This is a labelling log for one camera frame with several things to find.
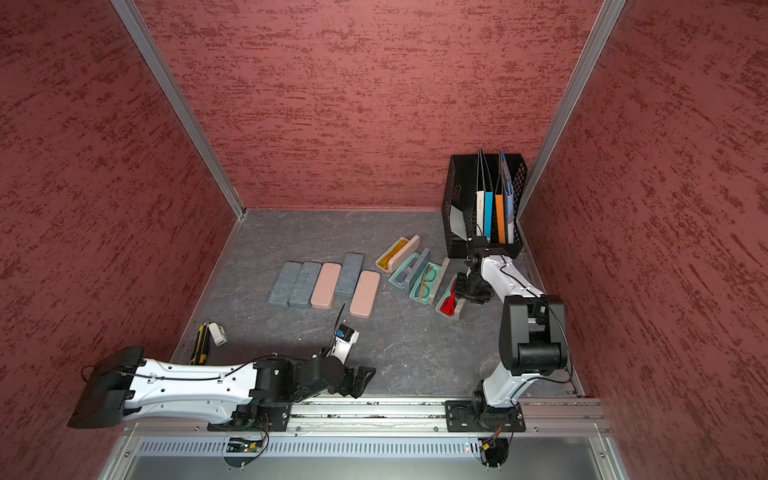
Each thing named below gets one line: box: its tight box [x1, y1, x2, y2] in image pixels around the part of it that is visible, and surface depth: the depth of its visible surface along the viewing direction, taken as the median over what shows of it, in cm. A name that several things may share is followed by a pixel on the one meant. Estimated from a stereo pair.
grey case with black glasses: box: [288, 262, 322, 308], surface depth 97 cm
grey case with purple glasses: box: [388, 248, 430, 291], surface depth 102 cm
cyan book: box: [485, 192, 493, 243], surface depth 91 cm
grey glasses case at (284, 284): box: [268, 262, 303, 307], surface depth 97 cm
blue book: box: [500, 149, 515, 244], surface depth 92 cm
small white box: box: [209, 322, 228, 347], surface depth 87 cm
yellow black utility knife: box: [189, 324, 210, 366], surface depth 87 cm
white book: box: [476, 191, 486, 237], surface depth 91 cm
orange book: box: [495, 195, 506, 244], surface depth 94 cm
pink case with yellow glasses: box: [375, 234, 421, 273], surface depth 105 cm
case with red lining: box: [435, 274, 466, 321], surface depth 95 cm
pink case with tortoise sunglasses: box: [311, 262, 342, 309], surface depth 97 cm
